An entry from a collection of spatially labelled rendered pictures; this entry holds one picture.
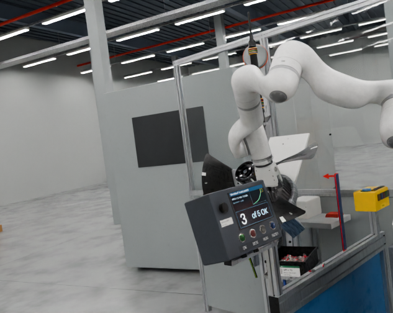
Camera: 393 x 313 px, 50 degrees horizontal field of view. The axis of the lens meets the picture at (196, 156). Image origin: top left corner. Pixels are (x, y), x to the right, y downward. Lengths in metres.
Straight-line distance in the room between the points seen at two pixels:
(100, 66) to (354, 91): 7.06
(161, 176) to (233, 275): 1.62
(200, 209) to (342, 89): 0.57
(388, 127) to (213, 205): 0.59
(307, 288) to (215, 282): 1.94
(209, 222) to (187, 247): 3.39
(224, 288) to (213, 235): 2.29
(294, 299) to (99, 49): 7.14
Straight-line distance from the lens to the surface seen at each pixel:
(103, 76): 8.15
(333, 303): 1.85
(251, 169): 2.07
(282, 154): 2.42
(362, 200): 2.10
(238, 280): 3.34
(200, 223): 1.22
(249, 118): 1.57
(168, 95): 4.45
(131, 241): 4.95
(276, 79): 1.32
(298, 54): 1.40
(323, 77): 1.39
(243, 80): 1.43
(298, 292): 1.59
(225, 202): 1.21
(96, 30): 8.34
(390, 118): 1.42
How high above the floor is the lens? 1.41
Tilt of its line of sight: 2 degrees down
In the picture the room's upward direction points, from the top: 7 degrees counter-clockwise
